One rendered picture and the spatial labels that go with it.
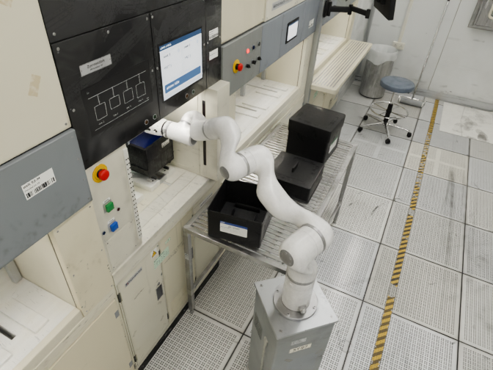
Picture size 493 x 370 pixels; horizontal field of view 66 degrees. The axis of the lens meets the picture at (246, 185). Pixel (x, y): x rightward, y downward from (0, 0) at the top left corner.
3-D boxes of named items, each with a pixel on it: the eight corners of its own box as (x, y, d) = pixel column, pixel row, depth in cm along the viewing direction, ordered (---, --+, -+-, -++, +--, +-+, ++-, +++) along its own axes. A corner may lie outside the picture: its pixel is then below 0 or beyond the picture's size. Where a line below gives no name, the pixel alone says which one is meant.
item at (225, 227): (206, 235, 190) (206, 209, 179) (225, 201, 211) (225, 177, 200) (260, 249, 184) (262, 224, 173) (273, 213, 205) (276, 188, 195)
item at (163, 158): (147, 186, 192) (140, 132, 173) (117, 174, 199) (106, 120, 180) (176, 163, 210) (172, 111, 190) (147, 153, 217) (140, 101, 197)
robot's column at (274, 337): (310, 399, 203) (340, 320, 156) (262, 416, 195) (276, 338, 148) (290, 352, 223) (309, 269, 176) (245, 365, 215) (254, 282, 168)
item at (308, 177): (307, 204, 213) (311, 186, 205) (260, 187, 222) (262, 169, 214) (323, 177, 234) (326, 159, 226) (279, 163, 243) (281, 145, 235)
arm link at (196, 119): (216, 100, 158) (182, 109, 182) (199, 131, 153) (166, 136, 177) (232, 113, 163) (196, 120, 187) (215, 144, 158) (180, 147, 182)
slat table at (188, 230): (274, 356, 221) (290, 273, 174) (188, 312, 240) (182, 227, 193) (336, 222, 314) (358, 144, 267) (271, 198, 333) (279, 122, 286)
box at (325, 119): (323, 166, 243) (331, 132, 227) (283, 152, 253) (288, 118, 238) (338, 146, 263) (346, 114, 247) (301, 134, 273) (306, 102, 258)
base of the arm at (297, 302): (325, 313, 158) (333, 286, 146) (283, 325, 152) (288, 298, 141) (305, 278, 172) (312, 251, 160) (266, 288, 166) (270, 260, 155)
